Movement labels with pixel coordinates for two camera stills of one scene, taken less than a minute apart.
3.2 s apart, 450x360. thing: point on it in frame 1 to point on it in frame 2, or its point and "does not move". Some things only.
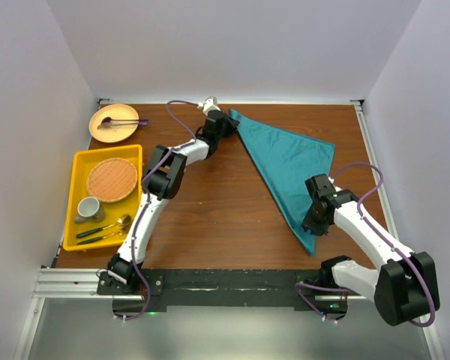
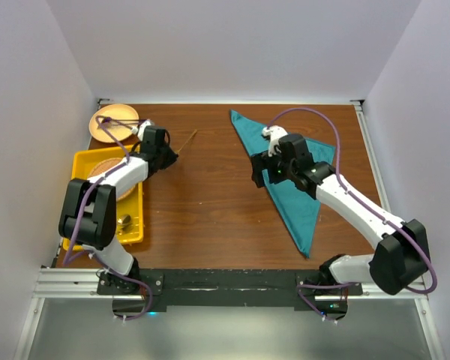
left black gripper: x=232 y=124 to x=171 y=159
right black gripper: x=307 y=223 to x=262 y=161
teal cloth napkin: x=286 y=161 does not move
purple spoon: x=109 y=119 does not move
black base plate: x=148 y=291 does not move
